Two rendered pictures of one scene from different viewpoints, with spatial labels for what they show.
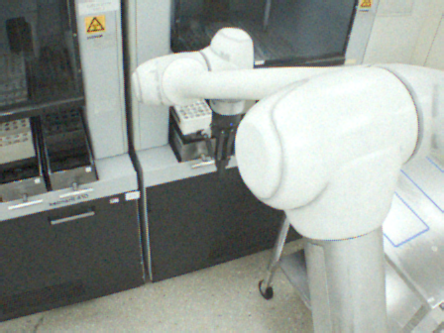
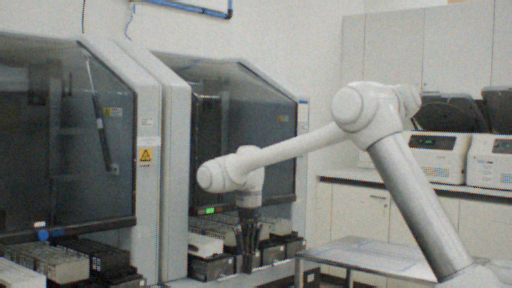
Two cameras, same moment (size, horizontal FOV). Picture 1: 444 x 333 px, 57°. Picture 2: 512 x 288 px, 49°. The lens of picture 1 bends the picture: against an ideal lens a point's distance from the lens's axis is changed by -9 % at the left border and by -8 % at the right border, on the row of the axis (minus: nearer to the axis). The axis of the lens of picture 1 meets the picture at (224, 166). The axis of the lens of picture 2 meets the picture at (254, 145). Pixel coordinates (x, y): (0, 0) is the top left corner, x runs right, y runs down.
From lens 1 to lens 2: 118 cm
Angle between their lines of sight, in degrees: 44
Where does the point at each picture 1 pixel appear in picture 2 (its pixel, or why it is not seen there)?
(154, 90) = (220, 173)
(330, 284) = (395, 158)
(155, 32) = (181, 167)
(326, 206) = (380, 115)
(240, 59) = not seen: hidden behind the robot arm
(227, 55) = not seen: hidden behind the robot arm
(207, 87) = (263, 155)
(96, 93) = (141, 217)
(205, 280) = not seen: outside the picture
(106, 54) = (150, 181)
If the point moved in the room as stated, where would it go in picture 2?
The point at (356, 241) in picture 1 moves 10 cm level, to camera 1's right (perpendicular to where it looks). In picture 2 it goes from (396, 135) to (428, 135)
